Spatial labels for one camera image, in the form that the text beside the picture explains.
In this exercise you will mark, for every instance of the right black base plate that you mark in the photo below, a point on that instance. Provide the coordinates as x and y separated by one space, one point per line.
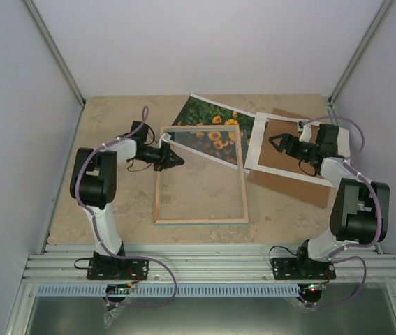
283 268

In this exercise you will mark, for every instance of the controller circuit board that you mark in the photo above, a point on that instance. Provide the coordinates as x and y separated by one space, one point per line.
121 289
312 287

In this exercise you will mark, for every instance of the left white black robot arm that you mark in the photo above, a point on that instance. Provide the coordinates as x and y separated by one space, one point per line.
94 181

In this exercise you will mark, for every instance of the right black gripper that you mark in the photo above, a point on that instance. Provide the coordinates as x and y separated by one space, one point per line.
288 139

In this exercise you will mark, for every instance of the wooden picture frame with glass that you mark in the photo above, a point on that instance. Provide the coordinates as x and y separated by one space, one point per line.
204 190

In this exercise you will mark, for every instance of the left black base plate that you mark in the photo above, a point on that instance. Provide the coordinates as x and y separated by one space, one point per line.
107 268

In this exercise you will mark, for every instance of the white paper mat border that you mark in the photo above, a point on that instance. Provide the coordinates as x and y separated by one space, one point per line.
257 139

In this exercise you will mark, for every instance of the aluminium corner post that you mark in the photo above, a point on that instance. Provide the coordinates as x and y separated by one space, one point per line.
53 49
366 40

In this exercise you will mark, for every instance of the wrist white camera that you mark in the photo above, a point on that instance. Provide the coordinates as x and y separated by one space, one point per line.
305 131
165 138

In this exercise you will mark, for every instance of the right aluminium corner post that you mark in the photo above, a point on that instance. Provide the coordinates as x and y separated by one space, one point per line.
366 40

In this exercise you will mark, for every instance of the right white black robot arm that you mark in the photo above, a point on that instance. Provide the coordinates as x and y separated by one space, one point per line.
359 216

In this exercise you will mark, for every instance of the left aluminium corner post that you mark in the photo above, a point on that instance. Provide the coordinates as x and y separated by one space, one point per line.
53 49

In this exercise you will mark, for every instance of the crumpled clear plastic bag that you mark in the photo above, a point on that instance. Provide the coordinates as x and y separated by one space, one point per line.
111 314

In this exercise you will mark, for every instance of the grey slotted cable duct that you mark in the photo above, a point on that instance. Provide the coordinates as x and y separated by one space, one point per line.
167 290

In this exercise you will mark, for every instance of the left controller circuit board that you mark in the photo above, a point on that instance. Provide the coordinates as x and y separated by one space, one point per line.
121 289

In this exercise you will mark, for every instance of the right controller circuit board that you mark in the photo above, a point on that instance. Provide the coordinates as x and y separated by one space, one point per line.
312 287

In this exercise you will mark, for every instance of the sunflower photo print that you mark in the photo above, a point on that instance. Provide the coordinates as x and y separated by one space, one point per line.
198 111

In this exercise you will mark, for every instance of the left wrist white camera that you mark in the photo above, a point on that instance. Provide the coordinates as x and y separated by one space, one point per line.
165 138

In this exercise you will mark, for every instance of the brown cardboard backing board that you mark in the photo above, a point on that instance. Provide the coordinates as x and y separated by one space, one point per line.
311 193

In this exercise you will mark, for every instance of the aluminium rail platform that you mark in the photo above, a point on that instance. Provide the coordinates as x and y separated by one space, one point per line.
203 263

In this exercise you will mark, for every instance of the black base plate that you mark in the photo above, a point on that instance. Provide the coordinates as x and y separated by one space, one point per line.
283 268
107 268

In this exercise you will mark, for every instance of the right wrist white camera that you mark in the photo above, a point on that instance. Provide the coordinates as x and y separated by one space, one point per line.
305 131

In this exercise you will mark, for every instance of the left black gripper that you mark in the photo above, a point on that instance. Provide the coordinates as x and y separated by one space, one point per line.
164 162

